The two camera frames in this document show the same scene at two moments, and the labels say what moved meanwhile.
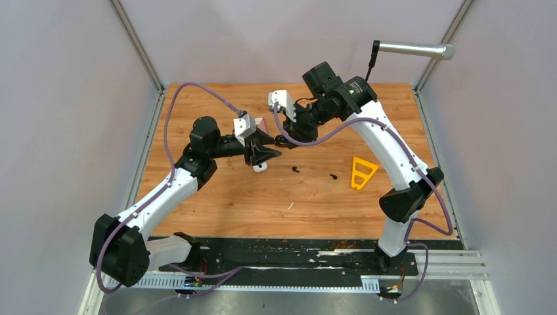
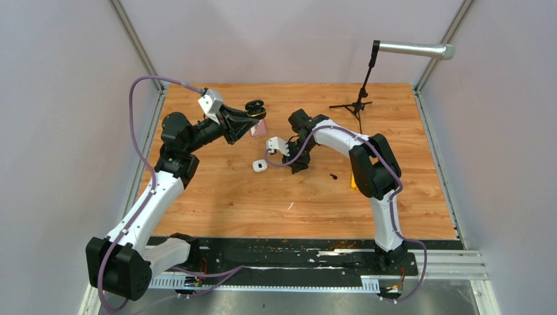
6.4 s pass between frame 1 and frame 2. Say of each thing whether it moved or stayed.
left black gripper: moved
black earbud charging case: moved
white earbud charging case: stayed
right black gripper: moved
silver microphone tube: stayed
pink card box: stayed
